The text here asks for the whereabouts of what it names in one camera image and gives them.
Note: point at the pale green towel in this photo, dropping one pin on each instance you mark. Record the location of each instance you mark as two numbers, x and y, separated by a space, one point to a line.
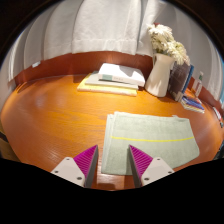
153 133

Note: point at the orange flat book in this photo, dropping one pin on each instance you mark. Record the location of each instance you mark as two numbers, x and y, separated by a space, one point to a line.
193 94

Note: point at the black bag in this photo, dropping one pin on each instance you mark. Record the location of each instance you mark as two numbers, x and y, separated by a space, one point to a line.
220 151

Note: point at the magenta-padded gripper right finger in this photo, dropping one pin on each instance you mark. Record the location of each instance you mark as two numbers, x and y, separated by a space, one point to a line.
156 170

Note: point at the dark grey upright book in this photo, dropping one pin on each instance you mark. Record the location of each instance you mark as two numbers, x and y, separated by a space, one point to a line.
178 80

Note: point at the blue upright book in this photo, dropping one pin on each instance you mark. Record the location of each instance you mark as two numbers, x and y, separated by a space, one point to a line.
189 78

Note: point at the thin pale grey book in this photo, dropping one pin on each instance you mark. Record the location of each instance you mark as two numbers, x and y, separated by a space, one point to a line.
96 81

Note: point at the white ceramic vase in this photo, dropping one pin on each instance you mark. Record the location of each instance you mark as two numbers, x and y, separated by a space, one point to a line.
160 78

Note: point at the small dark object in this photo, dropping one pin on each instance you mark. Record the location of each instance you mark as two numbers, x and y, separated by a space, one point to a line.
221 124

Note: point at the clear bottle, green cap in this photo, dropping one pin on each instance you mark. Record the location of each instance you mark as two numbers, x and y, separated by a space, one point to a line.
199 85

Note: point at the white flower bouquet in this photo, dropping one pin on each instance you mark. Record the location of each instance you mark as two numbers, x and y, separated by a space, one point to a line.
166 41

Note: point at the flat yellow book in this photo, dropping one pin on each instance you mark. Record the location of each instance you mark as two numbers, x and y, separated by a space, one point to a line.
100 89

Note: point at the blue flat book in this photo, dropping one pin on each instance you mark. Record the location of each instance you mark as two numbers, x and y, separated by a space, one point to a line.
192 104

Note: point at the white pleated curtain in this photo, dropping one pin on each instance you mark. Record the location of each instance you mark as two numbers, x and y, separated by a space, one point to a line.
106 26

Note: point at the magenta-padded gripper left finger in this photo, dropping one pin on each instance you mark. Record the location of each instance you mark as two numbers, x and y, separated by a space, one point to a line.
68 170

